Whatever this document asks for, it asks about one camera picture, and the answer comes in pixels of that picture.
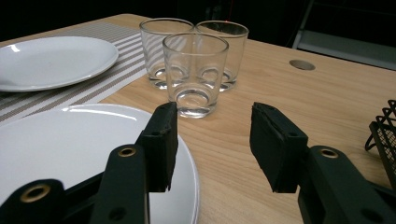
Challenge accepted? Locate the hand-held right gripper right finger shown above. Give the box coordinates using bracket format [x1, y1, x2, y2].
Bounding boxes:
[249, 102, 396, 224]

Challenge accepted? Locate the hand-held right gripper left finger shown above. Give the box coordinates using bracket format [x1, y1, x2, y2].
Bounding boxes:
[90, 101, 179, 224]

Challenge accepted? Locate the black wire cutlery basket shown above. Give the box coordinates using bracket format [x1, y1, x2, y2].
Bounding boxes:
[364, 99, 396, 190]

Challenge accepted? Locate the clear drinking glass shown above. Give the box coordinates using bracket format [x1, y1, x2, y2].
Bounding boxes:
[162, 32, 230, 119]
[139, 17, 195, 91]
[195, 20, 250, 92]

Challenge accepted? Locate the white plate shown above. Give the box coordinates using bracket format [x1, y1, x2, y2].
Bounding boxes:
[0, 35, 120, 92]
[0, 103, 200, 224]

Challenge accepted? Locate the grey striped placemat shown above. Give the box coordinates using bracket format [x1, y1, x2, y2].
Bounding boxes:
[0, 21, 148, 124]

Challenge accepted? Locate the grey table grommet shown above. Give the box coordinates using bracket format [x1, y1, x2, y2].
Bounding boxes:
[289, 59, 317, 71]

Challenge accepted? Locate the white metal stand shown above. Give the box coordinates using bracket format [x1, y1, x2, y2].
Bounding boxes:
[292, 0, 396, 71]

